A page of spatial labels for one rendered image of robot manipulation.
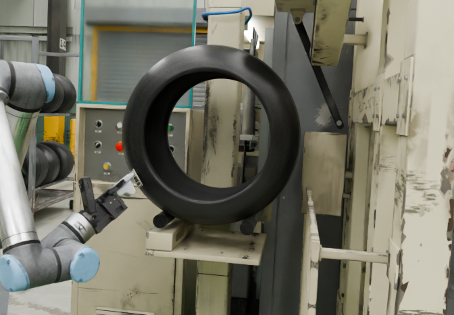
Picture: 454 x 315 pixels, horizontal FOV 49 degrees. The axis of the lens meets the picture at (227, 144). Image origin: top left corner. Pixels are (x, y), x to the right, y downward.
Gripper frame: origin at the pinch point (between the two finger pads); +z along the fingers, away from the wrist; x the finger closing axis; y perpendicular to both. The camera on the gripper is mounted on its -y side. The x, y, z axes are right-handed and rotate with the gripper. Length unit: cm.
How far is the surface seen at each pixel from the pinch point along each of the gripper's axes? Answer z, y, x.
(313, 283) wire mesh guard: -11, 39, 65
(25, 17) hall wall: 446, -385, -955
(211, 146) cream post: 39.0, 13.2, -14.6
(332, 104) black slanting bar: 67, 28, 22
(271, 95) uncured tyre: 37, 8, 35
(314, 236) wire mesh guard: -4, 33, 64
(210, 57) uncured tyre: 33.5, -11.9, 27.3
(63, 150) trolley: 134, -51, -432
